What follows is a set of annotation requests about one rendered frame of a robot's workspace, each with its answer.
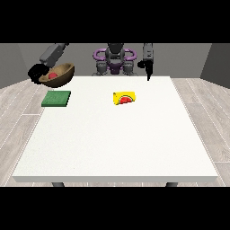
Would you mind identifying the yellow cup with melon print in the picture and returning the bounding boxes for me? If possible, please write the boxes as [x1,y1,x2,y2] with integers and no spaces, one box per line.
[112,91,137,106]

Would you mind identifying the green square pad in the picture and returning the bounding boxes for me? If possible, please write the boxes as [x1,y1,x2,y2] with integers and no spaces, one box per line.
[40,90,72,108]

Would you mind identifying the brown wooden bowl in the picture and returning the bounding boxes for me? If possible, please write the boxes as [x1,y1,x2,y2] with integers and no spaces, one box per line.
[39,62,75,89]

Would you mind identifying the grey robot trunk purple rings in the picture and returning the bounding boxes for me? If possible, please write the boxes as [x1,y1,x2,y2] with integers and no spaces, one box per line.
[91,43,139,77]

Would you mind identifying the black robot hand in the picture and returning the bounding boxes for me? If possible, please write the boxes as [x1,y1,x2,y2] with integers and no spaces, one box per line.
[137,58,154,82]
[27,63,50,85]

